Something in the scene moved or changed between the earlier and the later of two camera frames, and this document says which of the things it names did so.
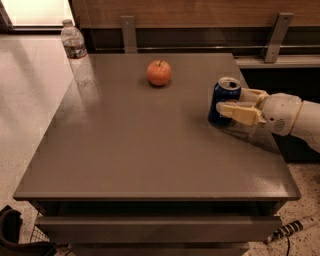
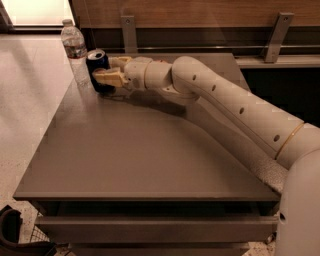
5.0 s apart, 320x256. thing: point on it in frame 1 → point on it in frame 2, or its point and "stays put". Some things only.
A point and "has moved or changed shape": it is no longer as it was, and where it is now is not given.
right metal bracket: [278, 35] stays put
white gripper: [281, 112] → [136, 72]
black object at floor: [10, 229] stays put
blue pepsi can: [225, 89] has moved or changed shape
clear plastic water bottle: [75, 48] stays put
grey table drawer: [159, 229] stays put
